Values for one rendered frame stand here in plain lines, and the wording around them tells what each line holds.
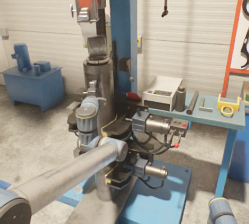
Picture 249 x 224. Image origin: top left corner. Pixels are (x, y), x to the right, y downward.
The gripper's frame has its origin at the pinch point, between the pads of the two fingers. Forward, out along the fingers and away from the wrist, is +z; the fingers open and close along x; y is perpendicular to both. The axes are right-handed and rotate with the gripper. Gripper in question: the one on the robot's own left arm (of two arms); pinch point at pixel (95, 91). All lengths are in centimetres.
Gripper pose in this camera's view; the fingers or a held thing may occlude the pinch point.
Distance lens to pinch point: 161.3
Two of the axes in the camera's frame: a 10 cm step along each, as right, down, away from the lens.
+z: 0.2, -4.5, 8.9
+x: 0.2, 8.9, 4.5
